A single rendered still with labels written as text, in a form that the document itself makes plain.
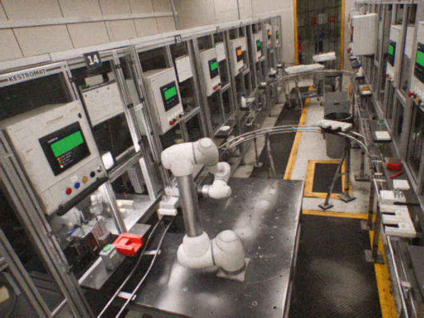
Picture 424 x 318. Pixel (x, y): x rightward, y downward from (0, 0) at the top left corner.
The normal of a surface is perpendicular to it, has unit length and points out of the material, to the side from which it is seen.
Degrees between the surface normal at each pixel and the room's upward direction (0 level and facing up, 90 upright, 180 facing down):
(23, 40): 90
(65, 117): 90
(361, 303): 0
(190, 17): 90
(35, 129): 90
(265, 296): 0
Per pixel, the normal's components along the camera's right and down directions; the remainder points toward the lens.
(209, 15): -0.35, 0.45
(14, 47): 0.92, 0.01
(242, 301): -0.16, -0.89
